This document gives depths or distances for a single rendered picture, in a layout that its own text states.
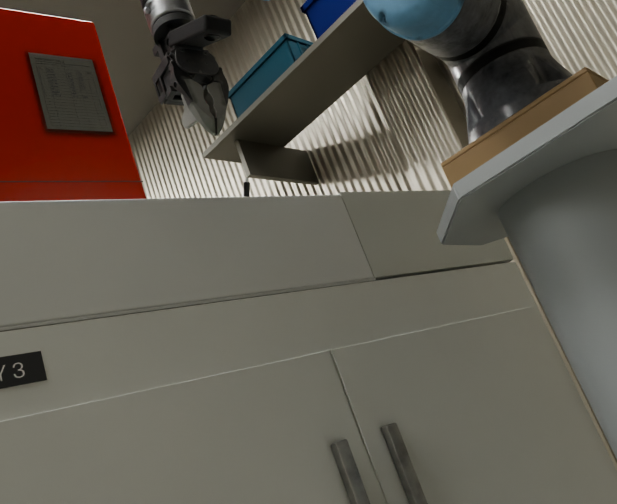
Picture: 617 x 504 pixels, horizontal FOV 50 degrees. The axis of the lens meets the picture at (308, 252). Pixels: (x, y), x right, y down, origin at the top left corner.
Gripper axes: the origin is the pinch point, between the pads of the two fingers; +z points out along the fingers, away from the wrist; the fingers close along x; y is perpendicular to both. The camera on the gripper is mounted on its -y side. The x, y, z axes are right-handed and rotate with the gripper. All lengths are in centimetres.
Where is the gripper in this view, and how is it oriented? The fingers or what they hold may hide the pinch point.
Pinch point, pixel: (215, 124)
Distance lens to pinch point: 100.2
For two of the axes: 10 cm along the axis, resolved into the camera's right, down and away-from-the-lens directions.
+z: 3.3, 8.9, -3.1
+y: -5.4, 4.5, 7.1
